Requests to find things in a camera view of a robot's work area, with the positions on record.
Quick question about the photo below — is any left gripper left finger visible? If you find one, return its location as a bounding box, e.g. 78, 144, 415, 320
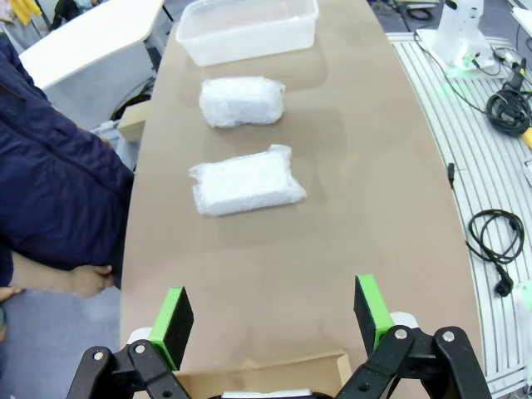
68, 286, 196, 399

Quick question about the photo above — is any clear plastic container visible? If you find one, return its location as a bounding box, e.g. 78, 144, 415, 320
175, 0, 320, 67

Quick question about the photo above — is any slotted aluminium bench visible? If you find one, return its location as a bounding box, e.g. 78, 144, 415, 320
386, 31, 532, 394

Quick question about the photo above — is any black coiled cable bundle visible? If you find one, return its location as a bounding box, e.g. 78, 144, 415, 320
485, 89, 532, 136

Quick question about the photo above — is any black power cable with plug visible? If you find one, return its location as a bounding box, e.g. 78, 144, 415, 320
465, 209, 527, 298

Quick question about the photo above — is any brown cardboard box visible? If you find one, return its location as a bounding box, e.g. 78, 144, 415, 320
174, 351, 354, 399

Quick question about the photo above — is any white side table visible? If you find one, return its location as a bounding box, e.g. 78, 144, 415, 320
18, 0, 167, 91

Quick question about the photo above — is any bubble-wrapped clock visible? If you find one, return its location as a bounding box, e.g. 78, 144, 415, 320
198, 76, 287, 129
189, 144, 308, 217

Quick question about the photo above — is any person in navy jacket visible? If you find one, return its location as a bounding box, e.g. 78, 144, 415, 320
0, 39, 136, 290

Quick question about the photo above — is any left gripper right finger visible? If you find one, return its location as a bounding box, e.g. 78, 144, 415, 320
336, 273, 495, 399

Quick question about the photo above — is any small cardboard box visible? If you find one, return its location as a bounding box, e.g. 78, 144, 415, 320
118, 101, 150, 142

